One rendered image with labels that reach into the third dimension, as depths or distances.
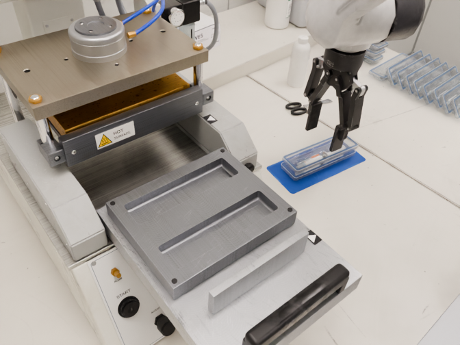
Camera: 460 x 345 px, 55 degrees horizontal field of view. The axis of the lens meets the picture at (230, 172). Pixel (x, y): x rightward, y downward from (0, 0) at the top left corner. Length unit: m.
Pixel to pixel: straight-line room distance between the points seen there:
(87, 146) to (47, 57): 0.14
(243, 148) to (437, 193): 0.53
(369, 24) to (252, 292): 0.42
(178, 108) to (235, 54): 0.67
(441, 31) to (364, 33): 2.37
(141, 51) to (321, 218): 0.50
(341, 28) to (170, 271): 0.41
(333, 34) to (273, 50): 0.70
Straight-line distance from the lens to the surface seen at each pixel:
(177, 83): 0.71
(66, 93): 0.62
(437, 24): 3.08
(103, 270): 0.66
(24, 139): 0.74
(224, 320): 0.53
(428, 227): 1.01
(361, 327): 0.82
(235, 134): 0.72
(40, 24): 0.84
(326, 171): 1.04
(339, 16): 0.68
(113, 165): 0.76
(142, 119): 0.67
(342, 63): 0.87
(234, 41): 1.42
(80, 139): 0.63
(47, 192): 0.64
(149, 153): 0.78
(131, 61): 0.67
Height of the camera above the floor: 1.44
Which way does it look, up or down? 44 degrees down
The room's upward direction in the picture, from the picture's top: 4 degrees clockwise
